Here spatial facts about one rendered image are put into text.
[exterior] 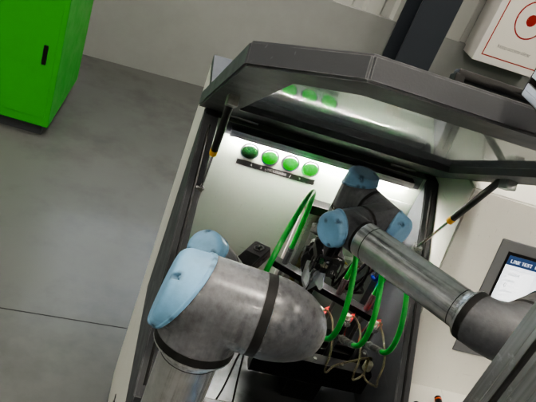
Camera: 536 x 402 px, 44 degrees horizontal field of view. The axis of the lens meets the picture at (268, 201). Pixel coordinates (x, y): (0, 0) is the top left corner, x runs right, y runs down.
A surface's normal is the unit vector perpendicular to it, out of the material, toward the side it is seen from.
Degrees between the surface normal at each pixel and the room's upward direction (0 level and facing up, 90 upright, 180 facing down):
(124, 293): 0
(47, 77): 90
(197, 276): 30
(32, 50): 90
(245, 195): 90
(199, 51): 90
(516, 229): 76
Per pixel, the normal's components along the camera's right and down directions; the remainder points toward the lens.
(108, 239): 0.33, -0.80
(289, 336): 0.37, 0.27
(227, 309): 0.11, -0.03
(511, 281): 0.11, 0.33
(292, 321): 0.47, -0.10
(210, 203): 0.03, 0.54
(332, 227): -0.75, 0.10
